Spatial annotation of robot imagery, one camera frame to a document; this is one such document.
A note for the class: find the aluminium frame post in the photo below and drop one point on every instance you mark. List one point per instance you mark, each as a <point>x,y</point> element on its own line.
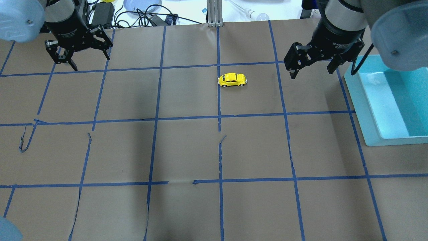
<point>215,13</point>

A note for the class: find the black power brick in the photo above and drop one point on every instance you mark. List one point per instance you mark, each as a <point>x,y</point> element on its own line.
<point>102,14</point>

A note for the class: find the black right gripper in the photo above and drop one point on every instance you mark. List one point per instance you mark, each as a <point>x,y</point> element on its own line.
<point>337,36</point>

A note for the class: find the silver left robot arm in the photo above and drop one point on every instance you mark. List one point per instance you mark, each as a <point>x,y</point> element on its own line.
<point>22,20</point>

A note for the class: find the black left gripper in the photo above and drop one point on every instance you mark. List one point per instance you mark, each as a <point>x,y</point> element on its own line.
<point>68,32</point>

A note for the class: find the yellow beetle toy car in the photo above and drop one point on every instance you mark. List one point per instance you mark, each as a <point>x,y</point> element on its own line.
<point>232,79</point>

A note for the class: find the teal plastic bin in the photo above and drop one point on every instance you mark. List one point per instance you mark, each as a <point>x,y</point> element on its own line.
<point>391,106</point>

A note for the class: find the light bulb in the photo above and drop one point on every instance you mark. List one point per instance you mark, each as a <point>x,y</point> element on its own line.
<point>251,14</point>

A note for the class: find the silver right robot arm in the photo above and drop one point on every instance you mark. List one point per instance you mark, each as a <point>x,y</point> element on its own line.
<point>348,30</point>

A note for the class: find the light blue plate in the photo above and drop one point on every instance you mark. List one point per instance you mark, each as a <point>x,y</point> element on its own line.
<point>131,6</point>

